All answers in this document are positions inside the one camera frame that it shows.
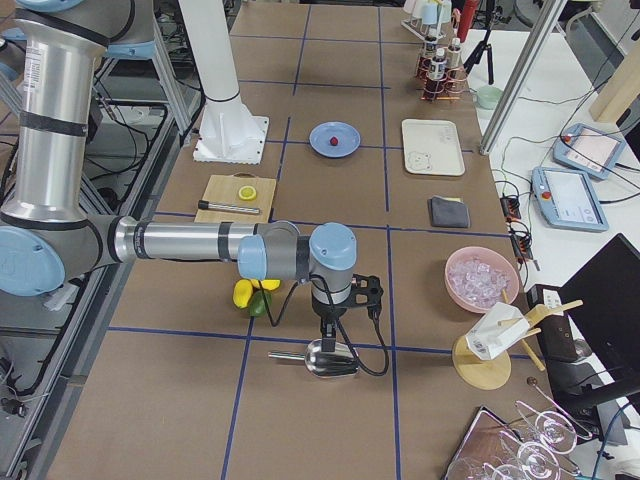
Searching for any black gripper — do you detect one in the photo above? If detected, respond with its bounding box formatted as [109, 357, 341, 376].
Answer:
[310, 274, 384, 353]

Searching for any blue plate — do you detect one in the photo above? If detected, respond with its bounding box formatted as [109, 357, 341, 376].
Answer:
[309, 121, 361, 158]

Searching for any metal scoop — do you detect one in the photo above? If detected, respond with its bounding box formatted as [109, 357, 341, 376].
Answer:
[268, 339, 358, 378]

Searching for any green lime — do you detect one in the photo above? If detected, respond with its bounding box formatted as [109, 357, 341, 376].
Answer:
[248, 290, 272, 318]

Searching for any yellow lemon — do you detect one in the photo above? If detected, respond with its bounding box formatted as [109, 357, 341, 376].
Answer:
[232, 279, 254, 309]
[250, 279, 281, 291]

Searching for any wooden stand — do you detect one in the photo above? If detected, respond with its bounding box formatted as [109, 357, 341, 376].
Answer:
[452, 289, 583, 390]

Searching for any pink bowl with ice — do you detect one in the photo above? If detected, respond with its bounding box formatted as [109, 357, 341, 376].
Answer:
[444, 246, 520, 313]

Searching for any white carton on stand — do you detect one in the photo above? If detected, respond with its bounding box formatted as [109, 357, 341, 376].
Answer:
[465, 302, 530, 361]

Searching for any grey folded cloth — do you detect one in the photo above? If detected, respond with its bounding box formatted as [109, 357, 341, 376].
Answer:
[428, 196, 470, 228]

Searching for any cream bear tray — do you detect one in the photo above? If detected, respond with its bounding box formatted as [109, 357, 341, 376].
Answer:
[401, 119, 465, 176]

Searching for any wine glass near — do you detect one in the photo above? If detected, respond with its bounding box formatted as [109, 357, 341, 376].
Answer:
[499, 430, 560, 479]

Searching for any wine glass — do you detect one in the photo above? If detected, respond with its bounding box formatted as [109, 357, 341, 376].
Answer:
[499, 430, 560, 479]
[515, 400, 577, 455]

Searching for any wine glass far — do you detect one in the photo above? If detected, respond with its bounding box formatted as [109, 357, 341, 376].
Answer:
[515, 400, 577, 455]

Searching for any teach pendant tablet near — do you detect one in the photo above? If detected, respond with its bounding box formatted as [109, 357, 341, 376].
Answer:
[531, 167, 609, 232]

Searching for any teach pendant tablet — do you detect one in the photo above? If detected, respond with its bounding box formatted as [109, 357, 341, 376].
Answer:
[531, 167, 609, 232]
[553, 123, 626, 180]

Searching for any green bowl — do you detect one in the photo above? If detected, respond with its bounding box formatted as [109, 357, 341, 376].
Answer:
[475, 85, 503, 110]

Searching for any tea bottle middle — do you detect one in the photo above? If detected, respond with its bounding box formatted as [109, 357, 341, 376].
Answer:
[428, 47, 446, 82]

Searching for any tea bottle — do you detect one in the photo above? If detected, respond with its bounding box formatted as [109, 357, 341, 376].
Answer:
[423, 28, 438, 69]
[428, 47, 446, 82]
[446, 37, 461, 70]

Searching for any tea bottle front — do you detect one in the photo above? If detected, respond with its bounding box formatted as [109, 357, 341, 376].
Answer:
[423, 28, 438, 69]

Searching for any tea bottle back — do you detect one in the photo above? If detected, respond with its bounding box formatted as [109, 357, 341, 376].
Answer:
[446, 37, 461, 70]

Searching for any teach pendant tablet far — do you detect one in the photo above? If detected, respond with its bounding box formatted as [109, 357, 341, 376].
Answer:
[553, 123, 626, 180]

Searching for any blue cup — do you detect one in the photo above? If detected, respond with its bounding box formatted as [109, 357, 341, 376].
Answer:
[421, 0, 440, 26]

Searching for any red cylinder object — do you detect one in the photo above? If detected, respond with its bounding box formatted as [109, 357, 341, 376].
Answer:
[457, 0, 480, 43]

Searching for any black tripod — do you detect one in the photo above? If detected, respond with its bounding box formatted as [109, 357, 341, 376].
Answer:
[463, 0, 496, 85]

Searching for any steel knife handle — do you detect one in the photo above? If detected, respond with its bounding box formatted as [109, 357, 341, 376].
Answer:
[197, 200, 261, 215]

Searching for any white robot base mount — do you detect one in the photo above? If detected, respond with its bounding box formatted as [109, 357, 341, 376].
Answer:
[180, 1, 269, 165]

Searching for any copper wire bottle rack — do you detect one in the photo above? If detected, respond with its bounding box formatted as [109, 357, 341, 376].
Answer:
[416, 52, 468, 101]

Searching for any white wire cup rack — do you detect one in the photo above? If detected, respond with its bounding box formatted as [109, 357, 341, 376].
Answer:
[401, 0, 453, 39]

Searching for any aluminium frame post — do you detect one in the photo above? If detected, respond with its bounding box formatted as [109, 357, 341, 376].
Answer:
[479, 0, 567, 155]

